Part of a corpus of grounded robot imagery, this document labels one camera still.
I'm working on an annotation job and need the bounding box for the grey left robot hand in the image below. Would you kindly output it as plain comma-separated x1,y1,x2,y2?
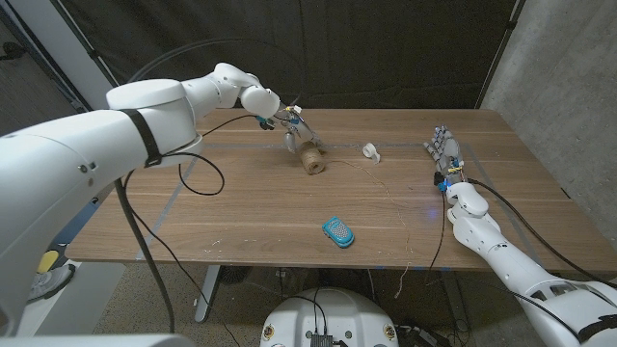
277,106,324,155

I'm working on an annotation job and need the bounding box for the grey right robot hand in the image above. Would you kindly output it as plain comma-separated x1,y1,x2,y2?
423,125,467,184

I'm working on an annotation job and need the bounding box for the brown twine spool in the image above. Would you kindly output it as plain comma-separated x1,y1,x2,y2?
298,142,328,175

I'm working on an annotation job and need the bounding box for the brown twine strand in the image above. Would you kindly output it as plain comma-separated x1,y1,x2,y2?
325,157,414,299

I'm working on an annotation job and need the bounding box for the white tape roll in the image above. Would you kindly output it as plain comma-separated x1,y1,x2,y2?
362,142,382,165

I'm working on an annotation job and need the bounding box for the blue oval scrubber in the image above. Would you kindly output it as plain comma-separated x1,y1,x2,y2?
321,216,356,250

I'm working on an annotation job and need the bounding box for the black backdrop curtain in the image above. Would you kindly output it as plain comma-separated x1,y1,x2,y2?
57,0,520,134

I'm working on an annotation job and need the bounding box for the black ribbed disc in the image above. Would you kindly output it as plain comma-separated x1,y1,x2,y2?
216,264,255,286

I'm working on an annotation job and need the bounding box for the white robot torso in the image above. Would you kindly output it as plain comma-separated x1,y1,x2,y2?
259,287,400,347

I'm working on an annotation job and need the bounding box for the white table leg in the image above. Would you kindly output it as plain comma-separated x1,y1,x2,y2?
194,264,223,323

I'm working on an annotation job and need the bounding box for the grey shoe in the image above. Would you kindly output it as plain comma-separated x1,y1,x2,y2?
28,263,77,303

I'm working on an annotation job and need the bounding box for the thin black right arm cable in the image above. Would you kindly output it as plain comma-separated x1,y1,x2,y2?
426,190,582,341

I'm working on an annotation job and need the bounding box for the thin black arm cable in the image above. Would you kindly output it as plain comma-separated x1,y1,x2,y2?
426,190,582,341
122,113,259,347

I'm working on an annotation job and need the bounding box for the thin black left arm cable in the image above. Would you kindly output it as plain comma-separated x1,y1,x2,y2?
122,113,259,347

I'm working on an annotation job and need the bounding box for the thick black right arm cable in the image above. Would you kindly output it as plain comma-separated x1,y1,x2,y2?
465,176,617,290

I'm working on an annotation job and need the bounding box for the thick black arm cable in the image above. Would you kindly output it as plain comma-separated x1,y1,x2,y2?
465,176,617,290
114,37,309,334

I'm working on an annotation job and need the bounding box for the black backdrop frame pole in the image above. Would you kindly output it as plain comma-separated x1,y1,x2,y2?
474,0,526,110
47,0,120,91

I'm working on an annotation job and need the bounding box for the black torso cable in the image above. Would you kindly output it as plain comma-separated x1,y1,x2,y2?
287,287,330,334

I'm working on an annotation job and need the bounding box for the black floor cable bundle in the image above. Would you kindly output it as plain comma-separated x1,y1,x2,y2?
394,323,467,347

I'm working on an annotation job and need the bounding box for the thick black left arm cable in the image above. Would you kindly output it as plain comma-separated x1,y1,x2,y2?
114,37,309,334

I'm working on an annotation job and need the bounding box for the dark grey wall rail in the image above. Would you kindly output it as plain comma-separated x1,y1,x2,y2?
0,4,94,113

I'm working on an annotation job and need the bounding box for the black wall fixture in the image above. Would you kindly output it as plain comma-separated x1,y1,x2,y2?
0,40,28,63

